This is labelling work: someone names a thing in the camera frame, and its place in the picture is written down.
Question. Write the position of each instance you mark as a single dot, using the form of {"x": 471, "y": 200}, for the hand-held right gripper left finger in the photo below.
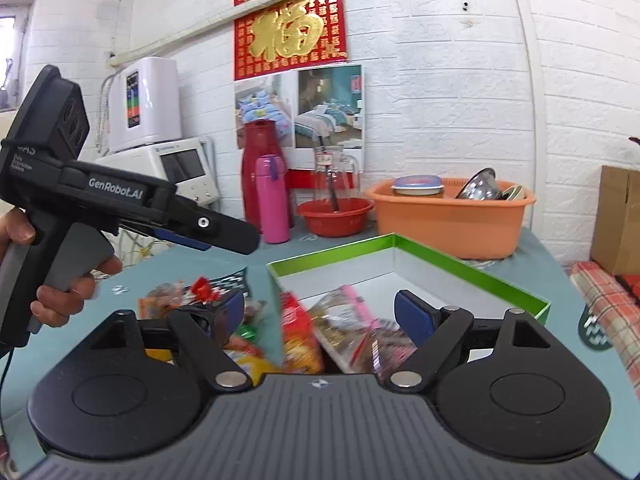
{"x": 232, "y": 311}

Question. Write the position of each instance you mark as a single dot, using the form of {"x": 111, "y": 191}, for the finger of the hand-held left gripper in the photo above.
{"x": 182, "y": 241}
{"x": 225, "y": 232}

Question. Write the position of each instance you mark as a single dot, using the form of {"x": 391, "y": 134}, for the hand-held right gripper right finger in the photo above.
{"x": 413, "y": 318}

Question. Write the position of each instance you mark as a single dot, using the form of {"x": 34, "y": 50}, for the green yellow snack packet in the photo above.
{"x": 247, "y": 347}

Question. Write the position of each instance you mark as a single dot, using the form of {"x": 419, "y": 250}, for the dark pink snack packet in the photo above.
{"x": 390, "y": 352}

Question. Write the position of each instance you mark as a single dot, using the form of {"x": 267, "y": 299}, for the green white cardboard box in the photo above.
{"x": 380, "y": 270}

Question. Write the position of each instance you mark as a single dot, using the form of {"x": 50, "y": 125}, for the pale orange snack packet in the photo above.
{"x": 157, "y": 296}

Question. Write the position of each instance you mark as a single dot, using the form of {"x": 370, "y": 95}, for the clear pink snack packet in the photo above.
{"x": 342, "y": 317}

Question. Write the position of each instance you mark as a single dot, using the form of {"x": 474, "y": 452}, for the red yellow snack packet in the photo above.
{"x": 300, "y": 340}

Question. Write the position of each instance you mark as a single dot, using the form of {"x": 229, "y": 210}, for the person's left hand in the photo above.
{"x": 75, "y": 292}

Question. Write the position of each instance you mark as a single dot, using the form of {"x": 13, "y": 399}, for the pink thermos bottle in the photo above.
{"x": 274, "y": 200}

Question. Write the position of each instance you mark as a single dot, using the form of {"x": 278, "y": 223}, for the white countertop appliance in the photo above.
{"x": 180, "y": 170}

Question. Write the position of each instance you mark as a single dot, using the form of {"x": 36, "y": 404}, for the dark red thermos jug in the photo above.
{"x": 260, "y": 145}

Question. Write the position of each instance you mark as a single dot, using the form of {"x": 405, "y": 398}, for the orange plastic basin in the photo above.
{"x": 445, "y": 225}

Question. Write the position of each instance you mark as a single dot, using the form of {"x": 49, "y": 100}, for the white water purifier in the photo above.
{"x": 147, "y": 105}

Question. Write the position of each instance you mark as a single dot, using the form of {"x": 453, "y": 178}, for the red plastic basket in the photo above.
{"x": 335, "y": 222}

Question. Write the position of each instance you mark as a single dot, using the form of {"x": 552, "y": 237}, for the blue lidded bowl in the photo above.
{"x": 417, "y": 186}

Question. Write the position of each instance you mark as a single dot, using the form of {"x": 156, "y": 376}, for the glass jar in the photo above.
{"x": 345, "y": 175}

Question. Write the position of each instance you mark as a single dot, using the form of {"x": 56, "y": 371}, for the steel bowl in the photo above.
{"x": 477, "y": 185}

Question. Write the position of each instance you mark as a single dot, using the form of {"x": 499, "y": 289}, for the window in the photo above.
{"x": 12, "y": 50}

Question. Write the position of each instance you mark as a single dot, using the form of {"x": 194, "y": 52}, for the pale ceramic bowl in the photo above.
{"x": 514, "y": 194}

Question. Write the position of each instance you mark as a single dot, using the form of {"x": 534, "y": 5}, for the plaid blanket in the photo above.
{"x": 607, "y": 305}

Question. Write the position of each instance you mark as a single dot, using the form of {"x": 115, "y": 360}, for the large cardboard box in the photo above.
{"x": 620, "y": 220}

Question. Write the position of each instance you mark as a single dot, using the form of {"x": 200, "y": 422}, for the bedroom wall poster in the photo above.
{"x": 325, "y": 105}

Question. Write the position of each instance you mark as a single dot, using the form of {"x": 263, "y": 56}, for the horizontal white wall pipe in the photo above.
{"x": 200, "y": 27}

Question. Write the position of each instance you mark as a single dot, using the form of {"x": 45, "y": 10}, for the red gold wall calendar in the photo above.
{"x": 290, "y": 30}

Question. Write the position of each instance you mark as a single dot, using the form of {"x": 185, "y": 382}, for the vertical white wall pipe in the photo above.
{"x": 530, "y": 85}

